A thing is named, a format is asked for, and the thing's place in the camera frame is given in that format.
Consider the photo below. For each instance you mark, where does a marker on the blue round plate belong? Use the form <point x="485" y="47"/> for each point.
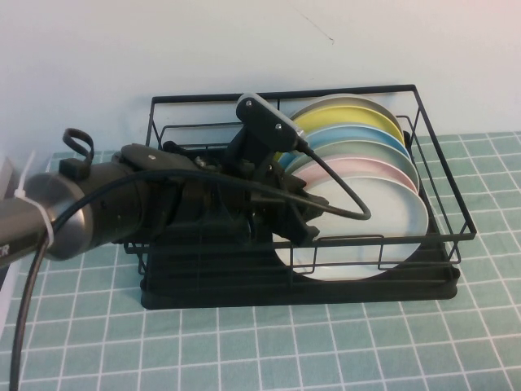
<point x="358" y="134"/>

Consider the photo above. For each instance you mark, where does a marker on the beige-grey round plate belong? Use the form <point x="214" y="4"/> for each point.
<point x="354" y="99"/>

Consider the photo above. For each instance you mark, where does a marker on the pink round plate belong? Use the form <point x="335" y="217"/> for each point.
<point x="358" y="169"/>

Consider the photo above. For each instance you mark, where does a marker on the white zip tie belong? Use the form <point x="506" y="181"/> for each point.
<point x="24" y="179"/>

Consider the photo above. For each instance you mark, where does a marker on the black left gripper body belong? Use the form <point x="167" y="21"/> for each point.
<point x="220" y="212"/>

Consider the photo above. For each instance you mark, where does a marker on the white round plate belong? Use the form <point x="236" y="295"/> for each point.
<point x="366" y="244"/>

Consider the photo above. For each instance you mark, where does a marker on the grey-green round plate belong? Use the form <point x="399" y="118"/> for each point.
<point x="366" y="152"/>

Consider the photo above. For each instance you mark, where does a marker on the green checkered tablecloth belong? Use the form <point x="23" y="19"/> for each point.
<point x="285" y="346"/>

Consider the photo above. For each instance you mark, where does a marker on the yellow round plate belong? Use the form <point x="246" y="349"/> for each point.
<point x="338" y="118"/>

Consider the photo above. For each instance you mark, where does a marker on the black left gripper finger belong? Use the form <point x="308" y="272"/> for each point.
<point x="313" y="203"/>
<point x="297" y="230"/>

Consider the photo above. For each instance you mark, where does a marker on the black plastic drip tray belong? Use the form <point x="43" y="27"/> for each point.
<point x="244" y="299"/>

